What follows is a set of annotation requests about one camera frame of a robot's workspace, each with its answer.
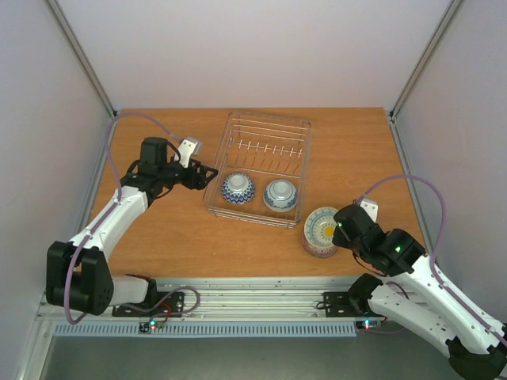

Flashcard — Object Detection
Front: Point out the red patterned bowl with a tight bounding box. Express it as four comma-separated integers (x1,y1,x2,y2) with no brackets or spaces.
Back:
221,172,256,205

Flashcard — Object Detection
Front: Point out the yellow sun bowl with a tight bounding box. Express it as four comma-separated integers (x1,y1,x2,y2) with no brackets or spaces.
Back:
303,207,338,248

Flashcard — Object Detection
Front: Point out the pink scale pattern bowl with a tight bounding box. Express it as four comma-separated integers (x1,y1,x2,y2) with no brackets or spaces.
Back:
302,234,338,259

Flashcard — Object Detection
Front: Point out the blue floral bowl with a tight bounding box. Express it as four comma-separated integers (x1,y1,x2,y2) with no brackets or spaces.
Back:
263,179,298,213

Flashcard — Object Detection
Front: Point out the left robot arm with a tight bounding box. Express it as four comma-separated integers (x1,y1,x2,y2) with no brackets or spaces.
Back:
45,137,218,324

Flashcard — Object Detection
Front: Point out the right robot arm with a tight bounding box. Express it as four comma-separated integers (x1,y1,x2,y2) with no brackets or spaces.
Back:
333,204,506,379

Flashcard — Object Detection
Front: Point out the right circuit board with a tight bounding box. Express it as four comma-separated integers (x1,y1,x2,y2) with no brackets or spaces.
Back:
356,319,383,331

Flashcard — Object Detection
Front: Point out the circuit board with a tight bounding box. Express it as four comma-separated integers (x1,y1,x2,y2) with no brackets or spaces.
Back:
356,319,383,331
138,321,165,333

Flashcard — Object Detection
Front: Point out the left circuit board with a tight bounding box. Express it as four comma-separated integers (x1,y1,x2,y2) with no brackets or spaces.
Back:
138,321,165,333

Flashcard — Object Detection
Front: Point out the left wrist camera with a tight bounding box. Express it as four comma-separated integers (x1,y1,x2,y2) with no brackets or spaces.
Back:
177,137,202,168

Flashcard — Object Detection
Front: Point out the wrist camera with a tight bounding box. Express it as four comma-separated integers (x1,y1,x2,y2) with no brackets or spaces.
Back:
177,137,202,168
359,199,379,222

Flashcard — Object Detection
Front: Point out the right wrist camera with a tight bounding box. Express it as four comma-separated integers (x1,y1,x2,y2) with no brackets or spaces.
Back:
359,199,379,222

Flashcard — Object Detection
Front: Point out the wire dish rack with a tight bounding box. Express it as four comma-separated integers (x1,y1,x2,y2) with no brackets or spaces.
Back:
204,111,312,228

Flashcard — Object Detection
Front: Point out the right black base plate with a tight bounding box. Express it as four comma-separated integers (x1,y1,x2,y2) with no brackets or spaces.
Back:
322,291,381,318

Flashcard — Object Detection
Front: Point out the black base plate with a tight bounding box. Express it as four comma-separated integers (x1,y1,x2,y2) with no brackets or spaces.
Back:
322,291,381,318
112,291,185,317

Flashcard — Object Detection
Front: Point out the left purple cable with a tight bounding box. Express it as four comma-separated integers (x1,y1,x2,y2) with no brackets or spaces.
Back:
63,112,200,325

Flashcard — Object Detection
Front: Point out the aluminium rail frame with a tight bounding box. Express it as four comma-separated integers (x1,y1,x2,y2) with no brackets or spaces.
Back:
15,0,507,380

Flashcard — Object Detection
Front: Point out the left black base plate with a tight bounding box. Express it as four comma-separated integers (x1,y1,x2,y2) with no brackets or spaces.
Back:
112,291,185,317

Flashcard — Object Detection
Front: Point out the blue slotted cable duct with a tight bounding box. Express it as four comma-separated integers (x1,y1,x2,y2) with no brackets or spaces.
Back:
53,321,356,339

